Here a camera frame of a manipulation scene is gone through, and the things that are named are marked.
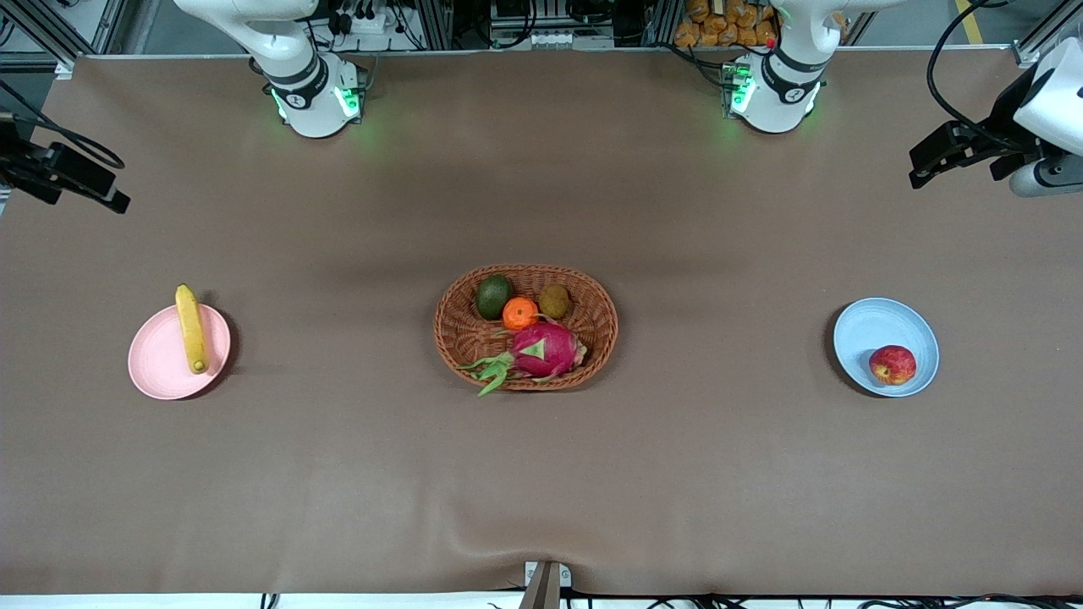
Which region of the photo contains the aluminium frame profile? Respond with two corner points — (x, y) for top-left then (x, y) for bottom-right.
(1014, 13), (1083, 69)
(0, 0), (90, 62)

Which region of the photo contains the green avocado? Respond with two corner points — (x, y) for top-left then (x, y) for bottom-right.
(476, 274), (514, 321)

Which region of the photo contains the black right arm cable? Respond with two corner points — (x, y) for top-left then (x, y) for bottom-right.
(0, 80), (126, 170)

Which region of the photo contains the pile of orange toy food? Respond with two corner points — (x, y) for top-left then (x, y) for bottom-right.
(674, 0), (779, 47)

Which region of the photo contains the light blue round plate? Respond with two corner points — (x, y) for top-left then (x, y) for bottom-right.
(833, 297), (940, 398)

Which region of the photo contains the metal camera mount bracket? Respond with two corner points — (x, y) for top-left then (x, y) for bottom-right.
(519, 561), (573, 609)

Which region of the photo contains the white power strip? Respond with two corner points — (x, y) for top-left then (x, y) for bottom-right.
(330, 0), (415, 36)

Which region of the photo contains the yellow banana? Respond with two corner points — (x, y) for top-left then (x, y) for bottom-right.
(175, 284), (210, 375)

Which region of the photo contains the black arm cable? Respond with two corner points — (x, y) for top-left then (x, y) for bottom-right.
(926, 0), (1029, 153)
(0, 80), (126, 170)

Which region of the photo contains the red apple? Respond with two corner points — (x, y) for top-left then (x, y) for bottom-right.
(869, 345), (917, 387)

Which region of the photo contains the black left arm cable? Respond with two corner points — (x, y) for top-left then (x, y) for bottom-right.
(926, 0), (1029, 153)

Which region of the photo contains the brown wicker basket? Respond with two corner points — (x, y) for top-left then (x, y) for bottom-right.
(434, 265), (619, 392)

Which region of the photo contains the pink round plate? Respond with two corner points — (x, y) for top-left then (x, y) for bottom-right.
(128, 303), (232, 400)

